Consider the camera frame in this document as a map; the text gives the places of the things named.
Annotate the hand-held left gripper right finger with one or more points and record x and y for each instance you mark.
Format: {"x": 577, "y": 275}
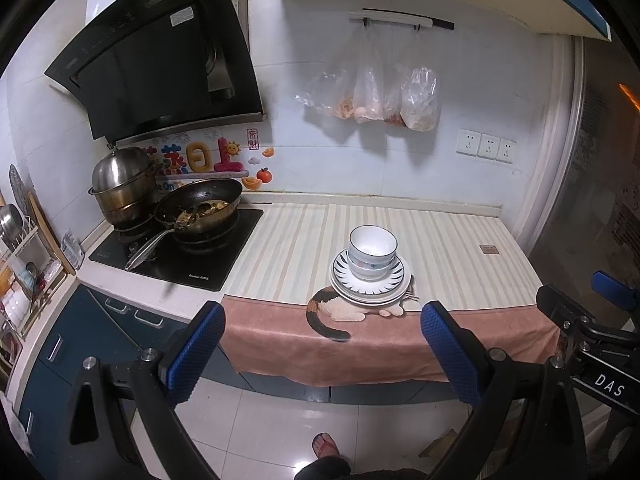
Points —
{"x": 442, "y": 350}

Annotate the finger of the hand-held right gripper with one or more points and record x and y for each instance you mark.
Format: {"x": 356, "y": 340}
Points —
{"x": 560, "y": 305}
{"x": 607, "y": 282}

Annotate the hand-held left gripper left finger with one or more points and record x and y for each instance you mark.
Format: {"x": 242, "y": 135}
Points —
{"x": 195, "y": 355}

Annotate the plain white plate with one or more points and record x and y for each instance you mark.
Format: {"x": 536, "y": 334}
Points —
{"x": 372, "y": 303}

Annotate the blue striped white plate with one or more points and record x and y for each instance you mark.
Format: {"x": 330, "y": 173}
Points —
{"x": 395, "y": 273}

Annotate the white ceramic bowl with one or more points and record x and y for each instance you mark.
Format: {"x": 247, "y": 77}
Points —
{"x": 370, "y": 274}

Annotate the floral blue rim bowl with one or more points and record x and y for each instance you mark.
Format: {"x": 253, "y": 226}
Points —
{"x": 372, "y": 245}

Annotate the striped cat print cloth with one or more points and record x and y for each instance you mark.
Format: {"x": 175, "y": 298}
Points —
{"x": 450, "y": 270}

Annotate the black glass cooktop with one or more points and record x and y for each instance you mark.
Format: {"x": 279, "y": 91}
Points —
{"x": 200, "y": 266}

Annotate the small brown cloth label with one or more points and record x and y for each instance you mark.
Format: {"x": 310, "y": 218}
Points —
{"x": 487, "y": 249}

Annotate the cardboard piece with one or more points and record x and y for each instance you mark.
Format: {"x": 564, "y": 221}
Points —
{"x": 440, "y": 442}

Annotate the blue kitchen cabinet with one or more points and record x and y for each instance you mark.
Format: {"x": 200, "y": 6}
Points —
{"x": 90, "y": 320}

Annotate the glass sliding door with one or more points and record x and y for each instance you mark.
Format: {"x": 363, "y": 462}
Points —
{"x": 600, "y": 160}

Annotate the dark frying pan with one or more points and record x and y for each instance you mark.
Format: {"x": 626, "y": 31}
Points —
{"x": 200, "y": 210}

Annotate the person's foot in sandal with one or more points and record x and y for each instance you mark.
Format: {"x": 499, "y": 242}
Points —
{"x": 325, "y": 445}

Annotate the person's dark trouser leg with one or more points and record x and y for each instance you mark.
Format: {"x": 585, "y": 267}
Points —
{"x": 350, "y": 470}

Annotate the clear plastic container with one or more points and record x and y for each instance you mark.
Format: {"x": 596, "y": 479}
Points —
{"x": 72, "y": 250}

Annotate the metal dish rack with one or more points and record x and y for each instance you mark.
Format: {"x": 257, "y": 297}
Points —
{"x": 30, "y": 280}

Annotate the stainless steel steamer pot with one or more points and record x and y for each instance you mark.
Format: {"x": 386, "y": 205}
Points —
{"x": 122, "y": 180}

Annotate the wooden cutting board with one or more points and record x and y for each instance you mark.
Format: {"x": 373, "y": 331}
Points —
{"x": 45, "y": 232}

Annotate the clear plastic bag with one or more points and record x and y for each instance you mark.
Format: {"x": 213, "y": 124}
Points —
{"x": 393, "y": 105}
{"x": 330, "y": 97}
{"x": 369, "y": 90}
{"x": 420, "y": 100}

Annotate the patterned grey plate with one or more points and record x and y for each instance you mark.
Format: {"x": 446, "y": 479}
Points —
{"x": 16, "y": 182}

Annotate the black range hood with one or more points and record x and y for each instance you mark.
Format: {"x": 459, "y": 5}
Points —
{"x": 160, "y": 60}

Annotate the white wall socket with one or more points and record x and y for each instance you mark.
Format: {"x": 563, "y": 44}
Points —
{"x": 506, "y": 150}
{"x": 489, "y": 146}
{"x": 469, "y": 142}

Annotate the colourful wall stickers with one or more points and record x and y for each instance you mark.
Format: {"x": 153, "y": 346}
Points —
{"x": 225, "y": 157}

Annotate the wall hook rail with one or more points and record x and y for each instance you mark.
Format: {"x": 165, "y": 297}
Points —
{"x": 400, "y": 18}

